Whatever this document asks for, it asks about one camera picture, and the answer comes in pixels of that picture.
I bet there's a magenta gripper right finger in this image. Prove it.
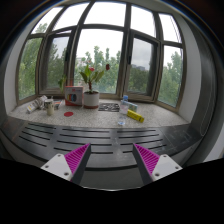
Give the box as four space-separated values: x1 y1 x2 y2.
133 144 182 185

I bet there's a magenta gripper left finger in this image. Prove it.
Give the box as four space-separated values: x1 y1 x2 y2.
42 143 91 185

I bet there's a clear plastic water bottle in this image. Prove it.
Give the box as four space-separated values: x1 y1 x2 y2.
120 95 129 114

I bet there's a black slotted radiator cover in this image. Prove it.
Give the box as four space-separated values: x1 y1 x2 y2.
0 117 202 170

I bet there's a red round coaster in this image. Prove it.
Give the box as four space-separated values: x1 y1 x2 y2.
64 112 74 117

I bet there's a yellow rectangular box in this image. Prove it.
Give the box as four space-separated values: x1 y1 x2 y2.
127 109 144 123

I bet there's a small clear glass cup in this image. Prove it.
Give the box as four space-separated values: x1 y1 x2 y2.
118 114 127 126

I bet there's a light green box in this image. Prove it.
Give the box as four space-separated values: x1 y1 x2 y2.
128 102 138 112

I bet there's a small colourful item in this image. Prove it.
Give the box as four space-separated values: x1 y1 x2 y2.
54 100 65 110

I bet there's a white mug with pattern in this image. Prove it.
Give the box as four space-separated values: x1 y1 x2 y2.
44 99 54 115

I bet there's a black patterned mat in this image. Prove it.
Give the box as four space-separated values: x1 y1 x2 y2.
98 103 120 112

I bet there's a white pot with plant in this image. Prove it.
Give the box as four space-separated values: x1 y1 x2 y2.
80 64 110 109

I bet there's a red and white box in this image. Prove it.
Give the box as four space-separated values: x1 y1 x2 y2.
65 86 83 106

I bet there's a dark bay window frame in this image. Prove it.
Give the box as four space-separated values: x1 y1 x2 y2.
16 0 185 111

